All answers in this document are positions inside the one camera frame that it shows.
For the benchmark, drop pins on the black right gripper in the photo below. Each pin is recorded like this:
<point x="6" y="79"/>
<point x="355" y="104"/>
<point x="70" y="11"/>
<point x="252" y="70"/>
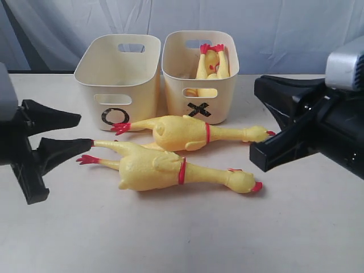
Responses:
<point x="335" y="130"/>

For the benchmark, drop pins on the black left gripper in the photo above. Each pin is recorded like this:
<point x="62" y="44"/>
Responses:
<point x="30" y="165"/>

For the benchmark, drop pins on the headless yellow rubber chicken body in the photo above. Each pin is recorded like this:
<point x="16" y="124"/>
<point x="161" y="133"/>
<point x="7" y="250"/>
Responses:
<point x="210" y="55"/>

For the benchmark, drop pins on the whole rubber chicken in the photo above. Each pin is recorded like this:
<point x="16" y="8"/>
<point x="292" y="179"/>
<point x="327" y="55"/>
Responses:
<point x="184" y="133"/>
<point x="144" y="169"/>

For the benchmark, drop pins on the cream bin marked X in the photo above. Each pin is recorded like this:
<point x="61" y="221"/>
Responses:
<point x="181" y="54"/>

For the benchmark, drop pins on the cream bin marked O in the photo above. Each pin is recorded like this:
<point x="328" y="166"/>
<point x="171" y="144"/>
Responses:
<point x="119" y="76"/>

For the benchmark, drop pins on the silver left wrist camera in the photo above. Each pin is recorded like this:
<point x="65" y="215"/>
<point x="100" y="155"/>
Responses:
<point x="8" y="99"/>

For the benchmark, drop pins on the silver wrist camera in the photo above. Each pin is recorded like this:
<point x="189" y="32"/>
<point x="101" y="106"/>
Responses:
<point x="344" y="67"/>
<point x="8" y="99"/>

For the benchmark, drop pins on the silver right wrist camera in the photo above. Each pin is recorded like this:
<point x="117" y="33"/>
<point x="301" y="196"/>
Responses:
<point x="344" y="67"/>

